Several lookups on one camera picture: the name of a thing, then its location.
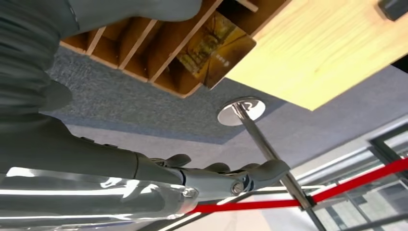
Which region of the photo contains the wooden card holder rack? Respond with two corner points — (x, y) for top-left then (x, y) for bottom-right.
(60, 0), (293, 99)

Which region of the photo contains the black card reader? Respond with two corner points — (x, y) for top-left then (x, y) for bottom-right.
(377, 0), (408, 22)

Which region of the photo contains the red barrier belt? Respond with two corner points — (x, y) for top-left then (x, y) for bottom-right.
(310, 157), (408, 205)
(190, 198), (304, 215)

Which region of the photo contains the chrome stanchion post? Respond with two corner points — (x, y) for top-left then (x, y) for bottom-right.
(217, 97), (328, 231)

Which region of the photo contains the glass partition frame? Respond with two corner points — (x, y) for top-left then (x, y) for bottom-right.
(288, 115), (408, 231)

